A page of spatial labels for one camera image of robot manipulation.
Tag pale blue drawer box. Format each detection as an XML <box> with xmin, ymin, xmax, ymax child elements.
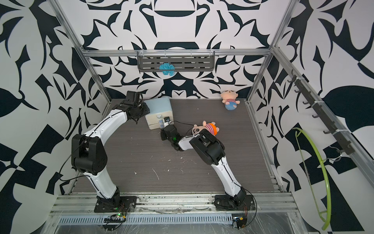
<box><xmin>145</xmin><ymin>97</ymin><xmax>174</xmax><ymax>130</ymax></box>

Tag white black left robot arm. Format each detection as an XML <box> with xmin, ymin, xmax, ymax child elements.
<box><xmin>71</xmin><ymin>91</ymin><xmax>150</xmax><ymax>204</ymax></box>

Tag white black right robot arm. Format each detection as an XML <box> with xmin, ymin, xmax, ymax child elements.
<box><xmin>160</xmin><ymin>117</ymin><xmax>246</xmax><ymax>206</ymax></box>

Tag plush pig doll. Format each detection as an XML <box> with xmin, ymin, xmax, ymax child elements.
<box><xmin>191</xmin><ymin>121</ymin><xmax>220</xmax><ymax>136</ymax></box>

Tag teal crumpled object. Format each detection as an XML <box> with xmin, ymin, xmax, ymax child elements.
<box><xmin>159</xmin><ymin>63</ymin><xmax>175</xmax><ymax>76</ymax></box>

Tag plush boy doll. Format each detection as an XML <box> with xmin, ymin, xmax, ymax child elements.
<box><xmin>220</xmin><ymin>90</ymin><xmax>240</xmax><ymax>111</ymax></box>

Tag small circuit board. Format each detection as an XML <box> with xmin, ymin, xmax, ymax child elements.
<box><xmin>103</xmin><ymin>214</ymin><xmax>126</xmax><ymax>224</ymax></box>

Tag small black connector box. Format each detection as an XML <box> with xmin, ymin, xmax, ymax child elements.
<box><xmin>231</xmin><ymin>216</ymin><xmax>247</xmax><ymax>230</ymax></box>

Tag grey wall shelf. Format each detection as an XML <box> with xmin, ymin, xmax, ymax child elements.
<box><xmin>137</xmin><ymin>50</ymin><xmax>215</xmax><ymax>72</ymax></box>

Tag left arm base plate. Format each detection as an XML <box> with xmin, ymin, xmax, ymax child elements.
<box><xmin>94</xmin><ymin>196</ymin><xmax>137</xmax><ymax>213</ymax></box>

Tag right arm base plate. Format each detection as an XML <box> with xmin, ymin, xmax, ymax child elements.
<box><xmin>213</xmin><ymin>195</ymin><xmax>256</xmax><ymax>211</ymax></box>

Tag white slotted cable duct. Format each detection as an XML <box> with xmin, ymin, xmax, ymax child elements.
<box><xmin>58</xmin><ymin>214</ymin><xmax>233</xmax><ymax>225</ymax></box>

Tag black hook rail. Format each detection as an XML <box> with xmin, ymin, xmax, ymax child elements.
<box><xmin>288</xmin><ymin>70</ymin><xmax>355</xmax><ymax>155</ymax></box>

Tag green curved hose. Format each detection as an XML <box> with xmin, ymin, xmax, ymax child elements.
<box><xmin>293</xmin><ymin>127</ymin><xmax>332</xmax><ymax>231</ymax></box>

